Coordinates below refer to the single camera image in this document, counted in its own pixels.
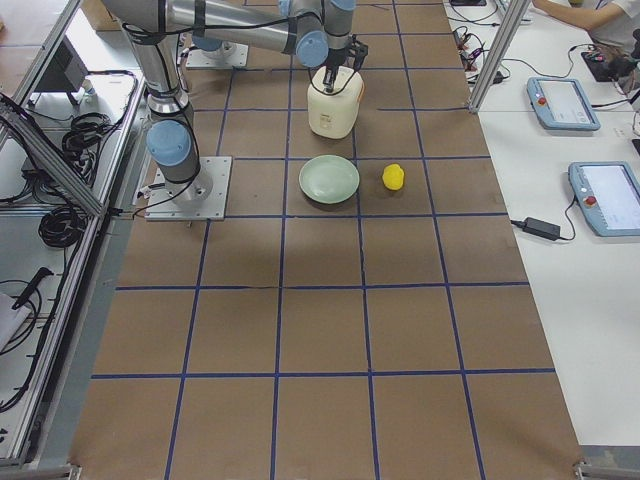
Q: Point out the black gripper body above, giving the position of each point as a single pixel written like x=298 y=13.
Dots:
x=334 y=58

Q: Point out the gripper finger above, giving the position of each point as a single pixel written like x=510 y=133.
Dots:
x=329 y=80

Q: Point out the cream rice cooker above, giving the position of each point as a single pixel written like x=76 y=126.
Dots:
x=333 y=115

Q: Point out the green plate right side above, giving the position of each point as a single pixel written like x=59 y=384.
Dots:
x=329 y=179

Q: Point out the yellow toy pepper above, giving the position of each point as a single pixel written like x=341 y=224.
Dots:
x=393 y=177

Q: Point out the far blue teach pendant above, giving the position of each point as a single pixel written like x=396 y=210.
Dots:
x=561 y=104

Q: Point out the blue teach pendant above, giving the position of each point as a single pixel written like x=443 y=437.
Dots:
x=561 y=104
x=608 y=196

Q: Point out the black power adapter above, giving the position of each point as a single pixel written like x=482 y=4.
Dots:
x=541 y=229

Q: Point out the near blue teach pendant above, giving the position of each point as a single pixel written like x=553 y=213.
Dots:
x=608 y=196

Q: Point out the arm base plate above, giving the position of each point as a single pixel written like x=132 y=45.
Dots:
x=204 y=199
x=196 y=60

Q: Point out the aluminium frame post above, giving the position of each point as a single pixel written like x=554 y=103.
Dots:
x=500 y=44

